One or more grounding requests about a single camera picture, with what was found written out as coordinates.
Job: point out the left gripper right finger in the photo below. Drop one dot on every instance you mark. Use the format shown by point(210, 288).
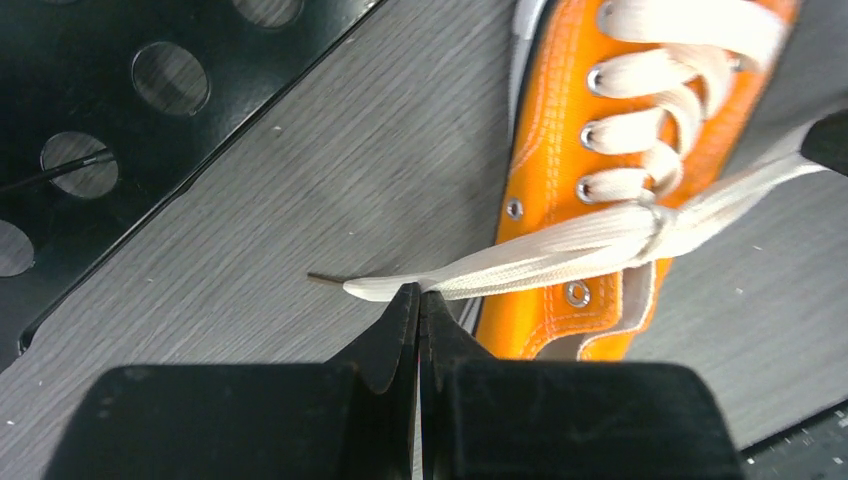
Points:
point(485, 418)

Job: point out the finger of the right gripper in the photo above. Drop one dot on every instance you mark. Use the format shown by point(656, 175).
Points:
point(826, 142)

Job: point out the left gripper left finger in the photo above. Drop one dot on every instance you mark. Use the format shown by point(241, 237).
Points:
point(350, 417)

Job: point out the white shoelace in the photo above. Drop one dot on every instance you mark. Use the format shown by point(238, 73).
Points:
point(596, 245)

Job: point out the orange canvas sneaker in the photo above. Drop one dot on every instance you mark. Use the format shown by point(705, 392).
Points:
point(616, 185)

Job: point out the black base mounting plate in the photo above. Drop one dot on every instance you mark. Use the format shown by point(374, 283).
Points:
point(813, 449)

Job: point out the black perforated music stand desk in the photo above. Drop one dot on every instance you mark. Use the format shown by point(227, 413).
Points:
point(66, 67)

